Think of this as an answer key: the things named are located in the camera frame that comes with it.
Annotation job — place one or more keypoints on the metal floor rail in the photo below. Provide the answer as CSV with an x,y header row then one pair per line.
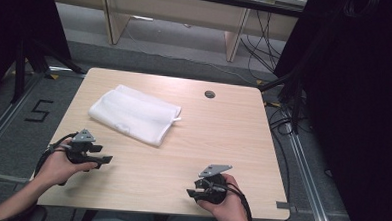
x,y
309,182
7,115

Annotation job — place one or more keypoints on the black tripod stand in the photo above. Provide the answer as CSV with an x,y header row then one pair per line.
x,y
296,95
18,72

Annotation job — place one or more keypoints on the white mesh laundry bag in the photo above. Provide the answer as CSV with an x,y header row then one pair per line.
x,y
134,112

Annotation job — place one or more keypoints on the grey tape strip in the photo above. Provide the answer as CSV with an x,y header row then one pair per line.
x,y
283,205

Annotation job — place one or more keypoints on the person's left hand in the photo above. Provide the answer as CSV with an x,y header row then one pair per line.
x,y
58,169

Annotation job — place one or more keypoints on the person's legs in jeans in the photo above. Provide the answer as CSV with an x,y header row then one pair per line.
x,y
122,220

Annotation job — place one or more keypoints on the light wooden desk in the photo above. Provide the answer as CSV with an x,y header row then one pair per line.
x,y
175,9

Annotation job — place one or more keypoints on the round grey table grommet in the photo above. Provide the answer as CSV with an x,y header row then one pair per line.
x,y
210,94

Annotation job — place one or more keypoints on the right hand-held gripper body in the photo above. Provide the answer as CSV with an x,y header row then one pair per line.
x,y
217,190

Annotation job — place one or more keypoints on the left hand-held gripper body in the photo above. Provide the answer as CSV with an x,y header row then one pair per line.
x,y
77,152

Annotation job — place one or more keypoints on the black curtain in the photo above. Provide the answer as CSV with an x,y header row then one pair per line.
x,y
357,114
18,12

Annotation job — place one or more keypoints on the person's right hand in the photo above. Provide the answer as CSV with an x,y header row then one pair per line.
x,y
231,212

